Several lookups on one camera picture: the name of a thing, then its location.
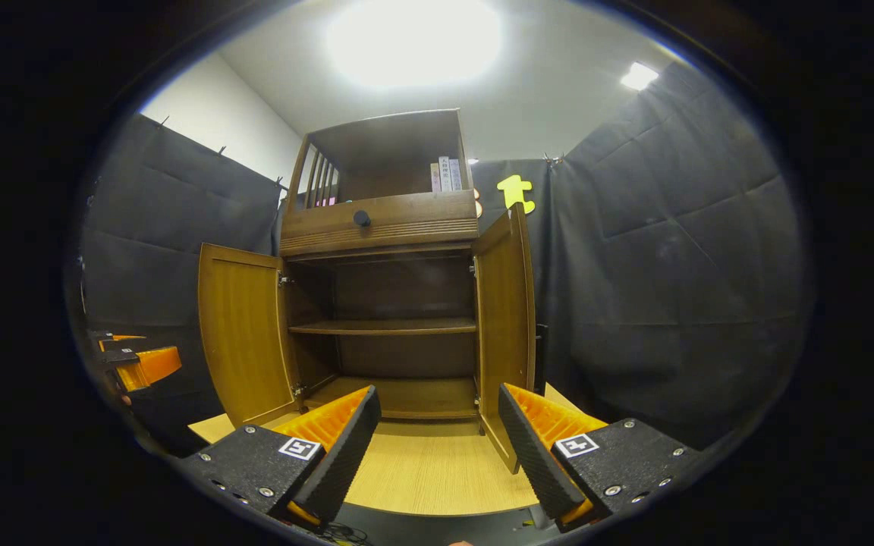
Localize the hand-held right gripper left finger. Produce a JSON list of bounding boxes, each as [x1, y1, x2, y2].
[[179, 385, 382, 532]]

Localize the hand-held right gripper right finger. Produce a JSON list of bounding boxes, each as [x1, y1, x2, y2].
[[498, 381, 711, 532]]

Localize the wooden cabinet door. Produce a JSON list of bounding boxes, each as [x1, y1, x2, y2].
[[472, 202, 538, 475], [197, 243, 301, 428]]

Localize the wooden double-door shoe cabinet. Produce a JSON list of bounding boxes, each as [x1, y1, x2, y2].
[[278, 108, 483, 422]]

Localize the wooden cabinet drawer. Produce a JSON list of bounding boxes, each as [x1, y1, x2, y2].
[[279, 190, 480, 257]]

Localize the wooden inner shelf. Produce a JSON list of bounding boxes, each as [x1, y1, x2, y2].
[[288, 318, 478, 336]]

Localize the black backdrop cloth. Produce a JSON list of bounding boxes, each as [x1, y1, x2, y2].
[[80, 61, 806, 452]]

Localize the small ceiling light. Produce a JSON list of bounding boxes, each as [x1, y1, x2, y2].
[[619, 61, 660, 92]]

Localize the large ceiling light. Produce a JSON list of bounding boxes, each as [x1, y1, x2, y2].
[[325, 0, 504, 88]]

